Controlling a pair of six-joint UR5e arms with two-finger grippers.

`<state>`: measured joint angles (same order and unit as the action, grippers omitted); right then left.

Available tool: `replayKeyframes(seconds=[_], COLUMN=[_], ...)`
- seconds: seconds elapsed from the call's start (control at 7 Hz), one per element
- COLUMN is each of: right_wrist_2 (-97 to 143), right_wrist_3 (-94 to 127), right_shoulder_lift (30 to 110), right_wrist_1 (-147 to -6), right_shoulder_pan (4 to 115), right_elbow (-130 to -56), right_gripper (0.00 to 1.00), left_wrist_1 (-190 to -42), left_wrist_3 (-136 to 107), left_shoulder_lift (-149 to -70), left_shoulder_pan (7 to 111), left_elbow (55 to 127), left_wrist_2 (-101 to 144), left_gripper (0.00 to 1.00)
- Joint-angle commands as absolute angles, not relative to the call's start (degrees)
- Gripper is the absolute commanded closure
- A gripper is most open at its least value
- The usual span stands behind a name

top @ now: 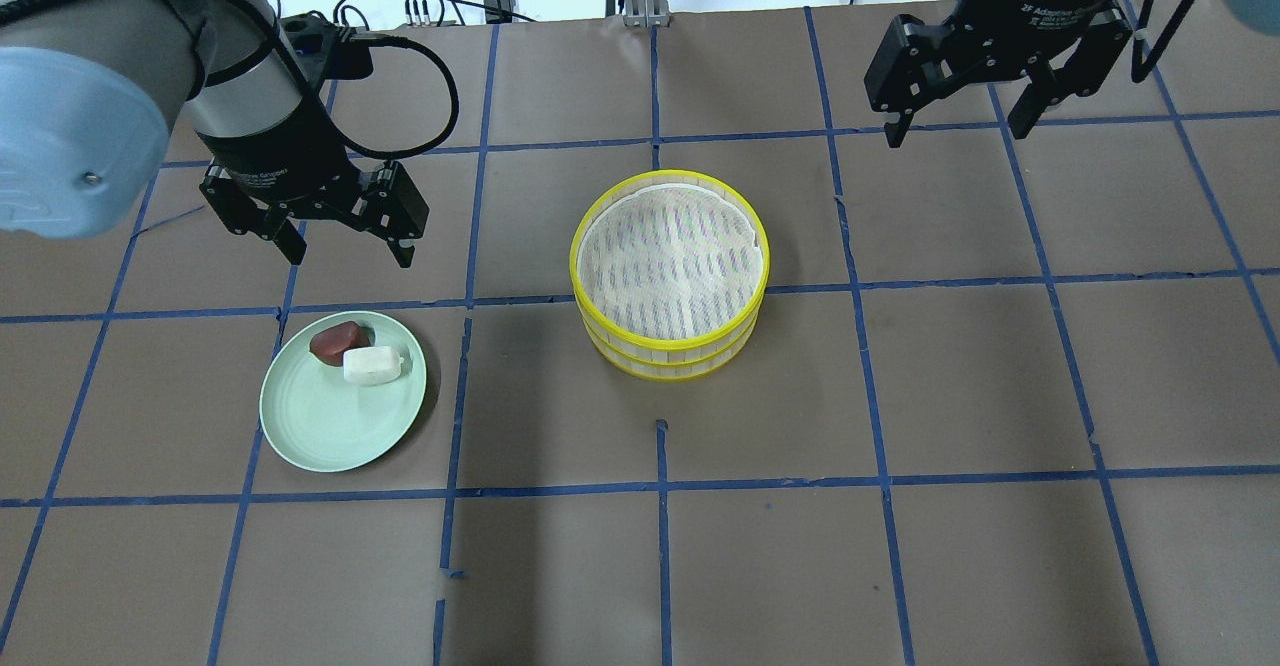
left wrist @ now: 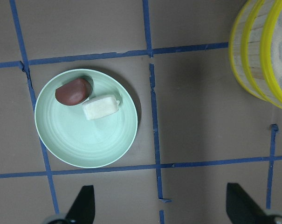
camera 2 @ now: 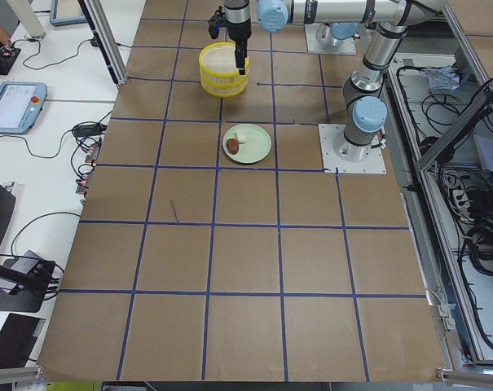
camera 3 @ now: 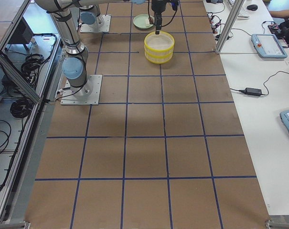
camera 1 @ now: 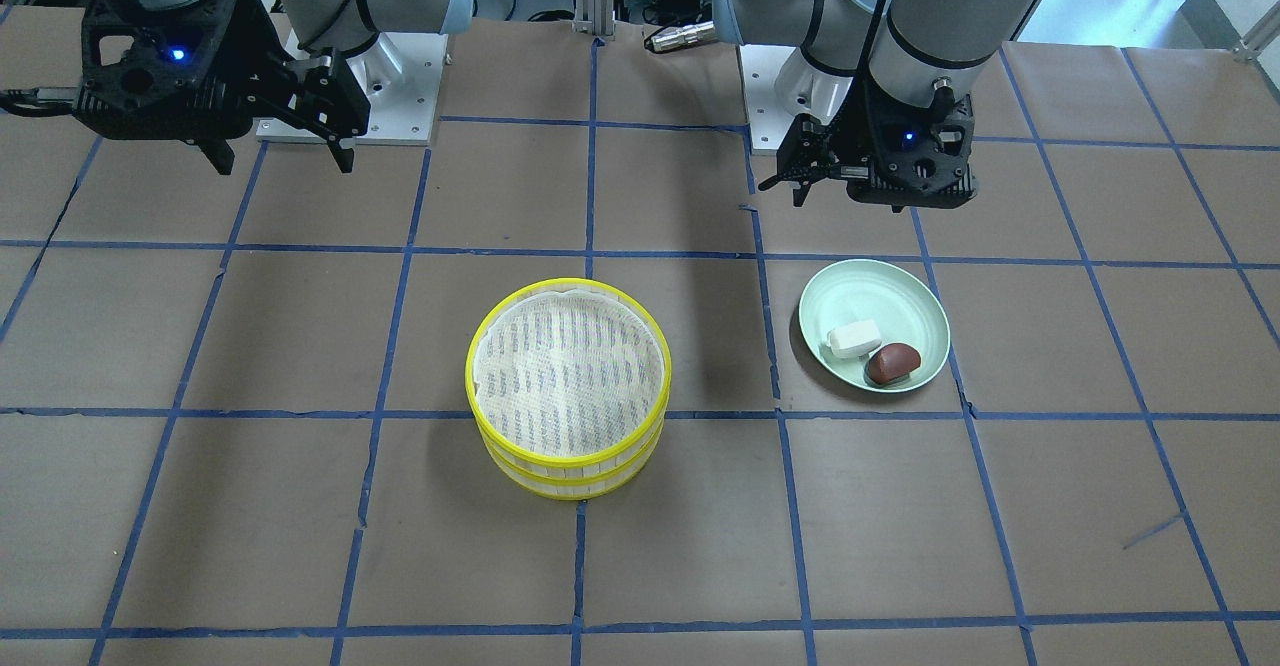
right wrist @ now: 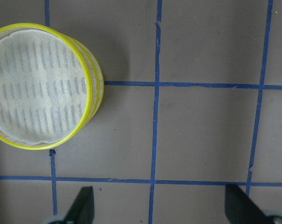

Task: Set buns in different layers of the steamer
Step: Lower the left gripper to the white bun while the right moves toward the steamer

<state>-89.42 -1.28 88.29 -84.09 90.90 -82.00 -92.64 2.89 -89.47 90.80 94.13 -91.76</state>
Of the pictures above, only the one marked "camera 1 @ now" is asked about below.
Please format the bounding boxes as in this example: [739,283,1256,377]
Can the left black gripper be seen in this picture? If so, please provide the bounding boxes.
[758,81,977,211]

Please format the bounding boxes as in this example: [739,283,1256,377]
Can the light green plate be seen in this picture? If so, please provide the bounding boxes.
[796,259,951,394]

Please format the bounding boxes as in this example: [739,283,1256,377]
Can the white steamed bun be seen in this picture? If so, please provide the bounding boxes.
[826,319,883,360]

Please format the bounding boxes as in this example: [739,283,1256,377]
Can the yellow steamer layer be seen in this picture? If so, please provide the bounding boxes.
[483,424,664,501]
[465,277,673,476]

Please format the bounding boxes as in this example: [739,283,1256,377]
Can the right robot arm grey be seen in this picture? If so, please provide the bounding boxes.
[52,0,472,175]

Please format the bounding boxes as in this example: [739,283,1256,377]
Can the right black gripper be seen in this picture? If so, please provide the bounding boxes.
[76,0,371,177]

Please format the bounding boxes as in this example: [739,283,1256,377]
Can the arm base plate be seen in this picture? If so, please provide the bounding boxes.
[739,45,850,156]
[256,29,449,147]

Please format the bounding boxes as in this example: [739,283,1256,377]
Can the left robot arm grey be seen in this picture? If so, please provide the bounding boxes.
[712,0,1041,213]

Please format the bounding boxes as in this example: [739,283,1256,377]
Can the silver cylindrical connector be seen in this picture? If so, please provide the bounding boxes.
[643,22,721,54]

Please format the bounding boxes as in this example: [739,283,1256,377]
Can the brown steamed bun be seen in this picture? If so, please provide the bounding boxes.
[864,342,922,387]

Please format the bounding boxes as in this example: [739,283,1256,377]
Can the white steamer cloth liner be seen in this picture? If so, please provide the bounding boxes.
[474,286,667,459]

